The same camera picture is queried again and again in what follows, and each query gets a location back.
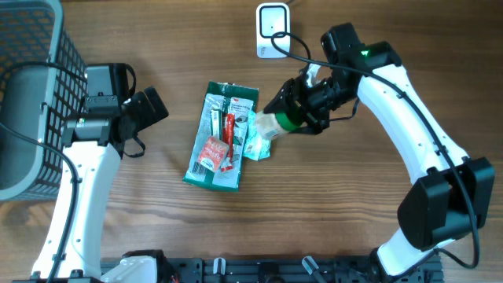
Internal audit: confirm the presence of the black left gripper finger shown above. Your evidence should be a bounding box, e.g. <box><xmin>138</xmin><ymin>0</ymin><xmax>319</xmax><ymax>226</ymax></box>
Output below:
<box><xmin>145</xmin><ymin>86</ymin><xmax>169</xmax><ymax>122</ymax></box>
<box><xmin>124</xmin><ymin>92</ymin><xmax>156</xmax><ymax>130</ymax></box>

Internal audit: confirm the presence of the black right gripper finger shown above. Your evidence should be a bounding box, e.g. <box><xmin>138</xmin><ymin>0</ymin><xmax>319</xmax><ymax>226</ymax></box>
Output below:
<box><xmin>288</xmin><ymin>116</ymin><xmax>329</xmax><ymax>135</ymax></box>
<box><xmin>263</xmin><ymin>78</ymin><xmax>300</xmax><ymax>115</ymax></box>

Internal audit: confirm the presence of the green lid jar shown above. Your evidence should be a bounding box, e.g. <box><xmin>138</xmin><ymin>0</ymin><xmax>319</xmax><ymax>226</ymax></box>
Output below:
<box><xmin>255</xmin><ymin>111</ymin><xmax>303</xmax><ymax>141</ymax></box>

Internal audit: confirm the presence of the green narrow box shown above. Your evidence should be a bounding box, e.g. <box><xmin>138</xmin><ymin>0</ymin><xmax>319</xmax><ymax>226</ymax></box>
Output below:
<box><xmin>211</xmin><ymin>108</ymin><xmax>222</xmax><ymax>140</ymax></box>

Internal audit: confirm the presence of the mint flushable wipes pack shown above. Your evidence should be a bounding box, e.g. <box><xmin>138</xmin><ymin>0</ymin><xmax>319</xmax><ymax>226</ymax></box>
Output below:
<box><xmin>243</xmin><ymin>111</ymin><xmax>271</xmax><ymax>161</ymax></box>

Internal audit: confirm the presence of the red stick sachet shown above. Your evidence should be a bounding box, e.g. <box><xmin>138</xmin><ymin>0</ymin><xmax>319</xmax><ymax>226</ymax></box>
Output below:
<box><xmin>221</xmin><ymin>113</ymin><xmax>235</xmax><ymax>172</ymax></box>

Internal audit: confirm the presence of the orange tissue packet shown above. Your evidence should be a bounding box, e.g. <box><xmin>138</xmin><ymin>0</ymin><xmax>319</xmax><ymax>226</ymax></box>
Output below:
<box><xmin>197</xmin><ymin>136</ymin><xmax>229</xmax><ymax>172</ymax></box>

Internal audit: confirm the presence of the green 3M cleaner package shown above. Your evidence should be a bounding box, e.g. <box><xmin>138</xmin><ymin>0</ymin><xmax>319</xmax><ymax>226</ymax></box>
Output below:
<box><xmin>182</xmin><ymin>81</ymin><xmax>259</xmax><ymax>192</ymax></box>

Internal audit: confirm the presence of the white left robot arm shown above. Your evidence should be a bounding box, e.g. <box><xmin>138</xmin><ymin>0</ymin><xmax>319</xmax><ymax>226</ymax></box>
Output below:
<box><xmin>28</xmin><ymin>86</ymin><xmax>168</xmax><ymax>282</ymax></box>

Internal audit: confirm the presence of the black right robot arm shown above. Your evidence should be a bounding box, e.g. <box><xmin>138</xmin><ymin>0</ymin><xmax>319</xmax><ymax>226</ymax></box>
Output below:
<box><xmin>255</xmin><ymin>23</ymin><xmax>495</xmax><ymax>282</ymax></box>

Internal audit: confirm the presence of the white barcode scanner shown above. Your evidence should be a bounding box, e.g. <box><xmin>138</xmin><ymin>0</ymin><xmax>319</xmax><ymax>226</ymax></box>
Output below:
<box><xmin>255</xmin><ymin>2</ymin><xmax>290</xmax><ymax>59</ymax></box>

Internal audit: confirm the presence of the grey mesh shopping basket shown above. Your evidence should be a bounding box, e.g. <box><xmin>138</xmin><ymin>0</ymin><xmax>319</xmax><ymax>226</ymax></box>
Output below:
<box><xmin>1</xmin><ymin>1</ymin><xmax>87</xmax><ymax>201</ymax></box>

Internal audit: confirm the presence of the black right camera cable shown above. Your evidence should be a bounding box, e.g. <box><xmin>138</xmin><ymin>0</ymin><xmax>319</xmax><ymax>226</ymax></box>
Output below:
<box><xmin>270</xmin><ymin>31</ymin><xmax>481</xmax><ymax>270</ymax></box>

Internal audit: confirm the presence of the black camera cable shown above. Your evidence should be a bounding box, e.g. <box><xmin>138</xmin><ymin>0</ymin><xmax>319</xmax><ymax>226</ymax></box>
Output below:
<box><xmin>270</xmin><ymin>31</ymin><xmax>481</xmax><ymax>270</ymax></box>
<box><xmin>0</xmin><ymin>61</ymin><xmax>90</xmax><ymax>283</ymax></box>

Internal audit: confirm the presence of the black left camera cable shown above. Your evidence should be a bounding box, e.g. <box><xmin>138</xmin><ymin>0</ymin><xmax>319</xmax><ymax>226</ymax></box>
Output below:
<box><xmin>0</xmin><ymin>61</ymin><xmax>90</xmax><ymax>283</ymax></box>

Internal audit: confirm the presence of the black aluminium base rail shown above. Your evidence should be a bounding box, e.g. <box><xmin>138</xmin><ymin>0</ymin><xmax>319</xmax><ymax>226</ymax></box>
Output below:
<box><xmin>100</xmin><ymin>255</ymin><xmax>445</xmax><ymax>283</ymax></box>

